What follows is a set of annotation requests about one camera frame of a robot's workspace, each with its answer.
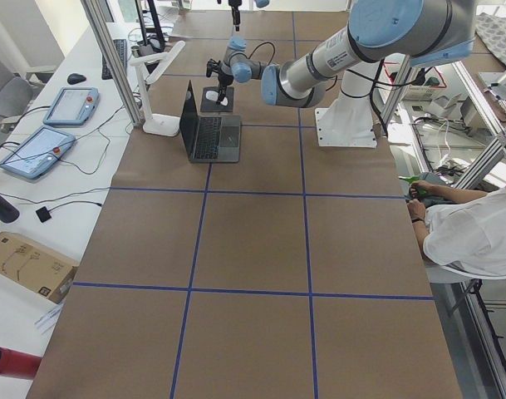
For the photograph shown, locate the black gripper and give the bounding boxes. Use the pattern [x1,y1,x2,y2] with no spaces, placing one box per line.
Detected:
[206,58,233,104]
[228,0,241,31]

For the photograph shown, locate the white computer mouse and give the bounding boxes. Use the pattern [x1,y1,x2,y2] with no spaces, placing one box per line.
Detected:
[204,90,228,106]

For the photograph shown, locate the black mouse pad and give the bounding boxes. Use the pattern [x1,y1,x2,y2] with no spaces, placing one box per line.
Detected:
[200,86,234,113]

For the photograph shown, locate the grey laptop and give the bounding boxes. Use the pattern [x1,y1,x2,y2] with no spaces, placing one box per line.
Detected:
[179,81,242,163]

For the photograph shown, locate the black desk mouse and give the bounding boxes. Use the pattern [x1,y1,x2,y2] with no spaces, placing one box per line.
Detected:
[66,73,86,85]

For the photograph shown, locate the black keyboard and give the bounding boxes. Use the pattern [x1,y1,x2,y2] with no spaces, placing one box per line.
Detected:
[101,38,129,81]

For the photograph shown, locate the blue teach pendant far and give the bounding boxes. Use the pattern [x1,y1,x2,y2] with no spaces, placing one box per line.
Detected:
[42,87,100,127]

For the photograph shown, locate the blue teach pendant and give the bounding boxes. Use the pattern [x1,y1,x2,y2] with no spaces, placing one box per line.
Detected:
[42,87,100,127]
[0,126,76,180]

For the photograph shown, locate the blue teach pendant near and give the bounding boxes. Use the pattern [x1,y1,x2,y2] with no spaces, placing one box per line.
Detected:
[0,126,76,180]

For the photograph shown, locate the cardboard box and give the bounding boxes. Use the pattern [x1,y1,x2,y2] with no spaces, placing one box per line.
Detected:
[0,232,79,303]

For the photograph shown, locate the person in white shirt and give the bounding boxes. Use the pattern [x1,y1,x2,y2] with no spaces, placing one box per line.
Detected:
[407,180,506,277]

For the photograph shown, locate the red cylinder bottle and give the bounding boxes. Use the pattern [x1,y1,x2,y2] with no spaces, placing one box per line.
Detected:
[0,347,42,380]

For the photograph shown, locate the aluminium frame post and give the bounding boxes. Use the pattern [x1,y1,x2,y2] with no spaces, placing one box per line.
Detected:
[81,0,142,127]

